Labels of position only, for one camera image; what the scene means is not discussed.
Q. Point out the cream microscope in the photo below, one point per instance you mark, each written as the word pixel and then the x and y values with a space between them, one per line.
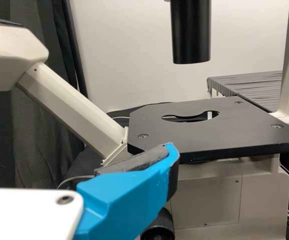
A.
pixel 209 130

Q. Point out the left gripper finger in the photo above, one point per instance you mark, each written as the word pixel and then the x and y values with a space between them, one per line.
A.
pixel 129 190

